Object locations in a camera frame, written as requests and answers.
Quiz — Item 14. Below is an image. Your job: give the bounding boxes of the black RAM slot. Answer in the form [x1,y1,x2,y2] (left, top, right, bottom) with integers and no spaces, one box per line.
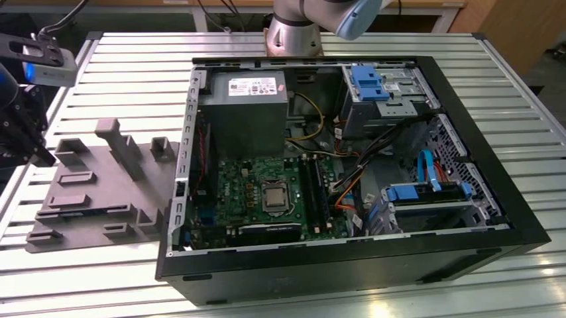
[298,153,321,233]

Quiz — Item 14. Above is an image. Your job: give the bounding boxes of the grey parts rack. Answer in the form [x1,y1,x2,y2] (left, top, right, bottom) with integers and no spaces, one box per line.
[24,117,182,254]

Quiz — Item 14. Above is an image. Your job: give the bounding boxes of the white desk with wooden top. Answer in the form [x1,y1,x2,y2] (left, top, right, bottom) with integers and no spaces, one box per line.
[132,0,470,34]

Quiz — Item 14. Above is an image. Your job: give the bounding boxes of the grey power supply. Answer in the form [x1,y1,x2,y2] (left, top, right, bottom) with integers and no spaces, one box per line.
[196,69,293,160]

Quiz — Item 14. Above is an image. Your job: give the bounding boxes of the green motherboard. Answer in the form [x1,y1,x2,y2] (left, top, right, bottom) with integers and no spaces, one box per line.
[190,155,355,249]

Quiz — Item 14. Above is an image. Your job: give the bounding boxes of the blue expansion slot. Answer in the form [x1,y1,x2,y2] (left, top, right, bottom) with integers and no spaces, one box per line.
[198,205,217,228]

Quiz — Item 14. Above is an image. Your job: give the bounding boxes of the silver CPU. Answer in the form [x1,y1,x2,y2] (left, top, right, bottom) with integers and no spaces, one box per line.
[263,187,290,207]

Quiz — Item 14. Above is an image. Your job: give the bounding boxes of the CPU socket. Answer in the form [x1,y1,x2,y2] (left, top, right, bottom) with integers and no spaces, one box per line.
[258,178,297,217]

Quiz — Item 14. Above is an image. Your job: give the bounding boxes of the black graphics card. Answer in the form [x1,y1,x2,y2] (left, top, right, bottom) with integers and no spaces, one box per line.
[225,221,306,248]

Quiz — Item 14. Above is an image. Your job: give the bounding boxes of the blue drive latch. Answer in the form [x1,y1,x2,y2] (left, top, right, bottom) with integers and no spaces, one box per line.
[351,66,391,102]

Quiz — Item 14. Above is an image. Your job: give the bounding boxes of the black PC case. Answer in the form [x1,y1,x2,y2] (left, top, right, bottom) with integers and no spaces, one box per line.
[154,55,553,306]

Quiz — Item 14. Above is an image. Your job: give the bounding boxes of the silver drive cage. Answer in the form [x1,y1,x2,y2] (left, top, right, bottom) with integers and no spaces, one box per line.
[339,64,443,140]

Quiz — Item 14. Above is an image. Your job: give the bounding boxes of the hard disk in blue carrier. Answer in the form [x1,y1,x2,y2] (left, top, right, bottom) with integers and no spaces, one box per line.
[382,182,474,208]

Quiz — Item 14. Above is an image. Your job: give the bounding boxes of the silver disk bay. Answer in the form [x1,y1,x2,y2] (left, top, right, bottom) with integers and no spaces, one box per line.
[369,195,491,235]

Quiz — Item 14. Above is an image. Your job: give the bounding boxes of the brown wooden cabinet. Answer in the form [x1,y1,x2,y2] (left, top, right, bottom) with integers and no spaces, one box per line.
[446,0,566,78]

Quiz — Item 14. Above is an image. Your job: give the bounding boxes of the red black twisted wire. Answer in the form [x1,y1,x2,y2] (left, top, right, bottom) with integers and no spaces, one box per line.
[198,125,211,176]

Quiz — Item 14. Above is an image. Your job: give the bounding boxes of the yellow wires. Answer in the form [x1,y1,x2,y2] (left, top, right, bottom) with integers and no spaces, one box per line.
[285,91,326,144]

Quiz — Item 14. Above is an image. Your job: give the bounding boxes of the orange wire bundle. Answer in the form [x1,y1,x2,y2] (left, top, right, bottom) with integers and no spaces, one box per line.
[334,184,358,213]

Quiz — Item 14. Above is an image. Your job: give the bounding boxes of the black cable bundle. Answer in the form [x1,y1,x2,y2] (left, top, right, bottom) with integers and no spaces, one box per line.
[329,112,439,193]

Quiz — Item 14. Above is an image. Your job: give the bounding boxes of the blue flat data cable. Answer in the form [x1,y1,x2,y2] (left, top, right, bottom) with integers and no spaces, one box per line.
[417,149,445,192]

